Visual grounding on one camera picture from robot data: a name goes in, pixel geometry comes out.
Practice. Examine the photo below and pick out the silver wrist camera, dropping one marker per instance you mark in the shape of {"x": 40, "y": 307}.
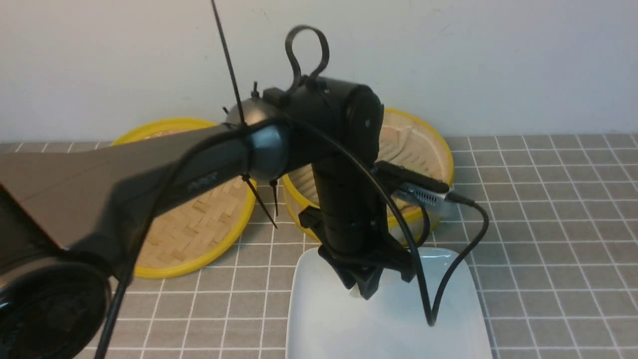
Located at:
{"x": 412, "y": 187}

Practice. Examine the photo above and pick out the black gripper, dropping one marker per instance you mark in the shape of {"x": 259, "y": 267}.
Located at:
{"x": 358, "y": 251}

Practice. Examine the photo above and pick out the white rectangular plate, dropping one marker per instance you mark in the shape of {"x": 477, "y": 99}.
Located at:
{"x": 329, "y": 321}

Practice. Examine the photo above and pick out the grey checked tablecloth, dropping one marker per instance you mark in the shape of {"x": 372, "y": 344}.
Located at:
{"x": 556, "y": 274}

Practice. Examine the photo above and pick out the yellow rimmed bamboo steamer basket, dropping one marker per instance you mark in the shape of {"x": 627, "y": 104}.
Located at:
{"x": 405, "y": 141}

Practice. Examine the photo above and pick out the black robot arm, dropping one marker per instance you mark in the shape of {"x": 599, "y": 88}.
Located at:
{"x": 73, "y": 224}

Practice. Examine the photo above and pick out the yellow rimmed bamboo steamer lid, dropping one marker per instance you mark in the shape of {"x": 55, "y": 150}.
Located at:
{"x": 196, "y": 233}

